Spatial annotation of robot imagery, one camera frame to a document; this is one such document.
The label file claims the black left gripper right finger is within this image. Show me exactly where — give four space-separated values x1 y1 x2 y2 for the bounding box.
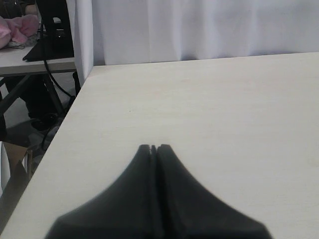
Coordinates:
156 144 272 239

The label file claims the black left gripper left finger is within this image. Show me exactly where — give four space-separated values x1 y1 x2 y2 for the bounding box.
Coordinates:
46 145 160 239

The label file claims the black power strip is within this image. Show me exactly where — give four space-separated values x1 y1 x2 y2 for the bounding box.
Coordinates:
31 113 65 131

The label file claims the white backdrop curtain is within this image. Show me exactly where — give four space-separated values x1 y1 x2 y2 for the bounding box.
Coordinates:
67 0 319 79

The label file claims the black stand on table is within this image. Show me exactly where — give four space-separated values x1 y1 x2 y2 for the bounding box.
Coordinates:
23 0 74 62

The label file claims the grey side table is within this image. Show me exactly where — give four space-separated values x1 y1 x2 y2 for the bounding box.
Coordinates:
0 42 78 119

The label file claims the pink plush toy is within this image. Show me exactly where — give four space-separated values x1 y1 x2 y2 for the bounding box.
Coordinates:
0 14 39 49

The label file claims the black hanging cable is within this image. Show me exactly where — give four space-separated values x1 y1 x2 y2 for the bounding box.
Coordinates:
39 21 76 152

